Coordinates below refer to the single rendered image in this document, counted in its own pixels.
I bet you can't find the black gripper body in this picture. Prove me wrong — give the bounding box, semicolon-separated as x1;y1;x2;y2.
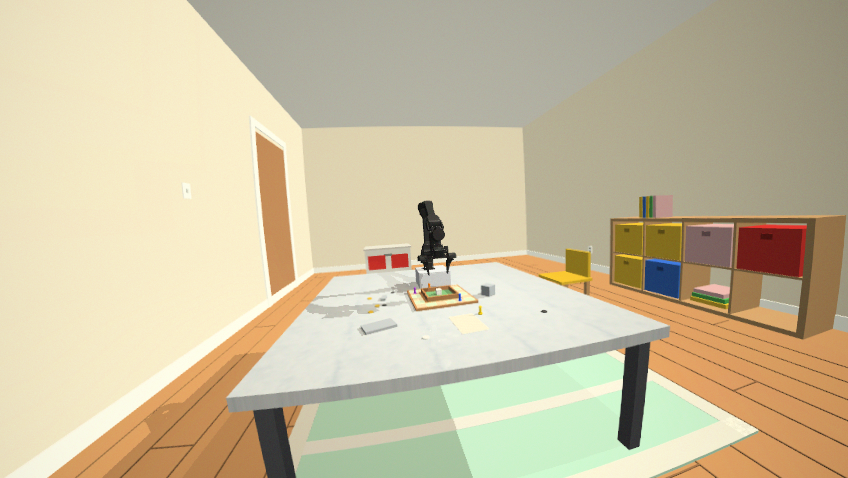
417;242;457;262

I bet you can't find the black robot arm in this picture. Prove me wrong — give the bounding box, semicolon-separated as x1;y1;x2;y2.
418;200;449;270

